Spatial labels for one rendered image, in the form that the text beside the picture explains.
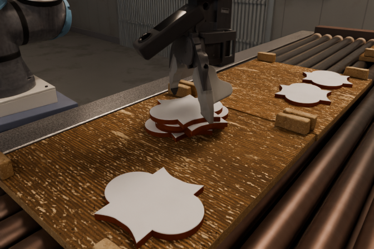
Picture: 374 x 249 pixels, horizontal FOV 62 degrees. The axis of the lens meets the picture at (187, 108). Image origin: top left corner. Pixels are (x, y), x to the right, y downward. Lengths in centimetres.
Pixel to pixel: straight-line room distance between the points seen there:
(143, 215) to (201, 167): 13
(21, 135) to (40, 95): 26
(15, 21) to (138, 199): 62
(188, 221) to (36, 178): 23
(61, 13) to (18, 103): 27
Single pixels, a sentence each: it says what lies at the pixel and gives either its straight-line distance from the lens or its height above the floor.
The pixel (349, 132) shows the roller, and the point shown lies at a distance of 66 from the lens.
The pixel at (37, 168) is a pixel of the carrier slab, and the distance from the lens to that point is 51.
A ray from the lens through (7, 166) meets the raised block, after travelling 49.
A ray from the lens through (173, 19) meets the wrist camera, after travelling 49.
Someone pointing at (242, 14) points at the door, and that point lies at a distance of 387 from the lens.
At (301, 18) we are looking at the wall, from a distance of 354.
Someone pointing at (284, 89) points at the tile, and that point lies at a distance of 77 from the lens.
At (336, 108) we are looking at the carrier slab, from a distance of 72.
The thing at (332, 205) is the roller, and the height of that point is 92.
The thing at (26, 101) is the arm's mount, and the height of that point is 89.
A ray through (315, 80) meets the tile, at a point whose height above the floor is 95.
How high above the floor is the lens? 119
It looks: 23 degrees down
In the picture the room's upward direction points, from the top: straight up
